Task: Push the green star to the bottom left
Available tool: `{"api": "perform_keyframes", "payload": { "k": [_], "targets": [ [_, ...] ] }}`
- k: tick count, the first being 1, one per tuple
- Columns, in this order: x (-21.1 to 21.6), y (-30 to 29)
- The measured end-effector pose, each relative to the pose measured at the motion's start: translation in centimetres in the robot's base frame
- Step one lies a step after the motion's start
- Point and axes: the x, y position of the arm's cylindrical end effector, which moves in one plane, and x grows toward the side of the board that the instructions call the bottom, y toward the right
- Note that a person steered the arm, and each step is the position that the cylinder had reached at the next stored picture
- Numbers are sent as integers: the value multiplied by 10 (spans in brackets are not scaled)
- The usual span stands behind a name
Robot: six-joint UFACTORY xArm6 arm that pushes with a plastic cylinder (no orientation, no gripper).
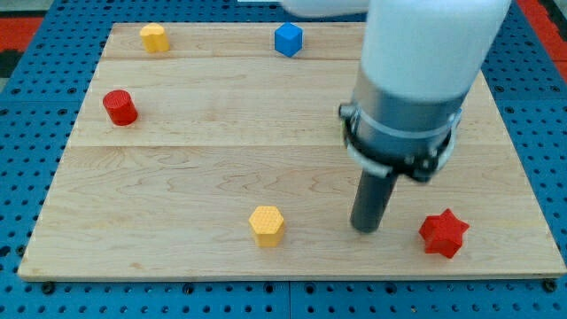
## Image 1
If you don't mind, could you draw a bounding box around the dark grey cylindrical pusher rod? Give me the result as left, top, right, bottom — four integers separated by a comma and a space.
350, 171, 398, 233

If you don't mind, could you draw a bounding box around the grey flange with black clamp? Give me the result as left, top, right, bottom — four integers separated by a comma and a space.
338, 69, 463, 183

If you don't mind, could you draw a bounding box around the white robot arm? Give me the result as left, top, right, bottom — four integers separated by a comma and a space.
282, 0, 510, 233

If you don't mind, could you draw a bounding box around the red star block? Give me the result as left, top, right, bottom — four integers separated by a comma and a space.
419, 208, 470, 259

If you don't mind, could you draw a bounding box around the yellow hexagon block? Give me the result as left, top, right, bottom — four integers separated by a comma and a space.
248, 206, 285, 247

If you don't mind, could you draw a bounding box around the blue cube block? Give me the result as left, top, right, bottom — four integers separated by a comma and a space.
274, 22, 303, 58

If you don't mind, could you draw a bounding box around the wooden board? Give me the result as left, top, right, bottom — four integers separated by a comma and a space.
18, 23, 566, 282

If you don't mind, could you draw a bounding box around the yellow heart block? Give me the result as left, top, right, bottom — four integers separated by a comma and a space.
139, 23, 170, 53

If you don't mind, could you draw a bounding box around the red cylinder block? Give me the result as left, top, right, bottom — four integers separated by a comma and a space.
103, 89, 138, 126

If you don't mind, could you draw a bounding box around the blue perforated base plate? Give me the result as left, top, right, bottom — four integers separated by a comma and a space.
1, 1, 566, 318

